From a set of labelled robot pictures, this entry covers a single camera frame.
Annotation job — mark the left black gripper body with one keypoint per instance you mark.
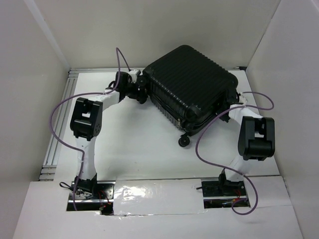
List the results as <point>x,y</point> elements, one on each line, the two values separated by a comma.
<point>132,90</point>

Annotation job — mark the black hard-shell suitcase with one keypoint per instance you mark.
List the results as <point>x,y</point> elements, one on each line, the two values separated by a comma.
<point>189,89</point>

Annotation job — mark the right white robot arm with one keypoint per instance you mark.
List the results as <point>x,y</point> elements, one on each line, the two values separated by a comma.
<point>256,142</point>

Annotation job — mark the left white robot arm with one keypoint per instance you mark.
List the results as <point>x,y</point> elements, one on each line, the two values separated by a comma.
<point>86,123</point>

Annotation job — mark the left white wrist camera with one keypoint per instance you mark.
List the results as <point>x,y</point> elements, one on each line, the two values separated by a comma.
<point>134,73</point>

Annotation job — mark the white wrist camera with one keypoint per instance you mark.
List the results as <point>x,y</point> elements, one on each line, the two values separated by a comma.
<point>134,73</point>
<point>242,99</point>

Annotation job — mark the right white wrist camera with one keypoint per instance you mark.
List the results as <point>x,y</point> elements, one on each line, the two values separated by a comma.
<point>242,99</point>

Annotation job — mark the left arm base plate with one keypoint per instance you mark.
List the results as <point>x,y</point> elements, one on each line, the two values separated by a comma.
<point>101,201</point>

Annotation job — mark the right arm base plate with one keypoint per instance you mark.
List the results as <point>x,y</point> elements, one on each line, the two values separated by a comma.
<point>219,195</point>

